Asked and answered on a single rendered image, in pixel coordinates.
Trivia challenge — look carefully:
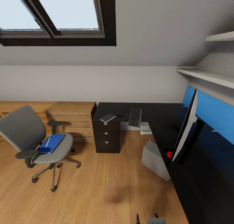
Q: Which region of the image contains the keyboard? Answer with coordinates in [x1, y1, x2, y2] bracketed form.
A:
[128, 108, 142, 128]

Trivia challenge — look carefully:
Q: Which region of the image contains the notebook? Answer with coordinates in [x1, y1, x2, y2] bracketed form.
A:
[101, 114, 115, 123]

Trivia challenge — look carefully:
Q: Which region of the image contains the swivel chair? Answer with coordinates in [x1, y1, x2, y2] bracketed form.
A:
[0, 105, 80, 192]

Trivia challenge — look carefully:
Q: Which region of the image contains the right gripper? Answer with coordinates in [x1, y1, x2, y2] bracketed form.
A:
[137, 213, 158, 224]

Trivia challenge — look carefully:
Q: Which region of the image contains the monitor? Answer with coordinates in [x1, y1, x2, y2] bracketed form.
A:
[164, 89, 205, 161]

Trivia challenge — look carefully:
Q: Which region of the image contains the folder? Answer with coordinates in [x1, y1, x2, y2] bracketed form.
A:
[37, 134, 64, 154]

